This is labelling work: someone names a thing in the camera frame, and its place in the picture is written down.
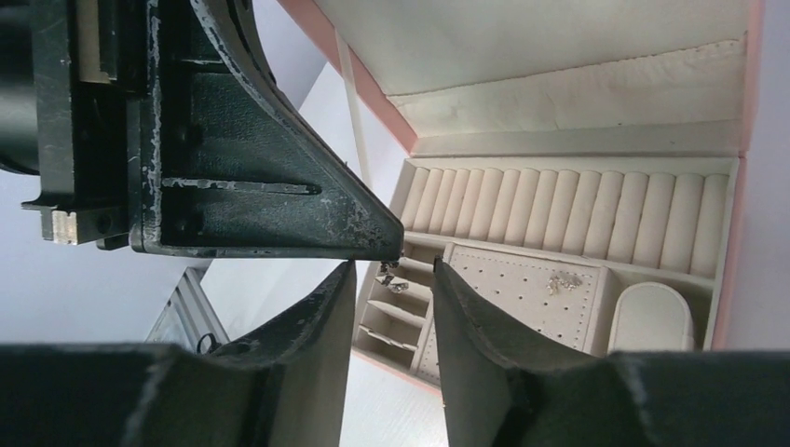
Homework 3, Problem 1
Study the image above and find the small silver stud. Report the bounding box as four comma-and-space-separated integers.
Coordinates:
375, 263, 409, 293

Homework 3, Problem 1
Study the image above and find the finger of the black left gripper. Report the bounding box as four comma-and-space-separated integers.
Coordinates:
128, 1, 404, 261

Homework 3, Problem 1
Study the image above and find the pink jewelry box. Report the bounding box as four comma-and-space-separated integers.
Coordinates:
283, 1, 764, 387

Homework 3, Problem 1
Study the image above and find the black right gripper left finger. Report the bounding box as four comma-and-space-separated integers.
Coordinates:
1, 261, 357, 446

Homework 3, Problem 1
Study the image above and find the small silver earring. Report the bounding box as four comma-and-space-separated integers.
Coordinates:
547, 273, 584, 296

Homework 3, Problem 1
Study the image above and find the beige oval watch pillow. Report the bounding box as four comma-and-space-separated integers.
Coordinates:
607, 282, 695, 352

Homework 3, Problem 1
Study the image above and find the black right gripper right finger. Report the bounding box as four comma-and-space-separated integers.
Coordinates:
433, 259, 789, 446

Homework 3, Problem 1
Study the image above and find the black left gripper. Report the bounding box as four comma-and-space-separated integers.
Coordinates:
1, 1, 156, 251

